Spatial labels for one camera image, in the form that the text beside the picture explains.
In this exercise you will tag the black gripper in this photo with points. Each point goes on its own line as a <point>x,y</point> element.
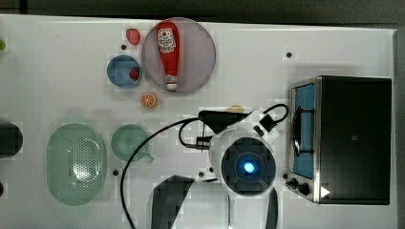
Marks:
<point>219,121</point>

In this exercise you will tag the peeled yellow toy banana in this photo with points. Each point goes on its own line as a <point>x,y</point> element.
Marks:
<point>235,109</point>

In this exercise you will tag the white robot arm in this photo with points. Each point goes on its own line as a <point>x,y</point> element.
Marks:
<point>241,197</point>

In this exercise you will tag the green mug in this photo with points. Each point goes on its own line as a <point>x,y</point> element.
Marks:
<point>125,141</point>

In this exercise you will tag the orange slice toy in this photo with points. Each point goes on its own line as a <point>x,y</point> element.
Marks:
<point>148,100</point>

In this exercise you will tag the small red strawberry in bowl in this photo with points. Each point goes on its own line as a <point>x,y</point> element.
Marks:
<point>134,74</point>

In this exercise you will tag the red ketchup bottle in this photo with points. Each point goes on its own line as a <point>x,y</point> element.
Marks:
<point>169,45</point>

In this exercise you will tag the blue bowl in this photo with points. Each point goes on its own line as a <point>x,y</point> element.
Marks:
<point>119,68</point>

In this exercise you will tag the red toy strawberry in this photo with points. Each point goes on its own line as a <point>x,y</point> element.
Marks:
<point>133,36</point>

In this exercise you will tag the silver black toaster oven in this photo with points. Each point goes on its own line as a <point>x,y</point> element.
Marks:
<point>340,140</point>

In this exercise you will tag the green perforated colander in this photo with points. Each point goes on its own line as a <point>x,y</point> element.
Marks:
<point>76,164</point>

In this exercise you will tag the black round object left edge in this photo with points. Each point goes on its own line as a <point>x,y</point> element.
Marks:
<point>11,139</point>

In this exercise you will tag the small green object left edge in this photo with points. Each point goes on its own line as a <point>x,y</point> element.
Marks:
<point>3,45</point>

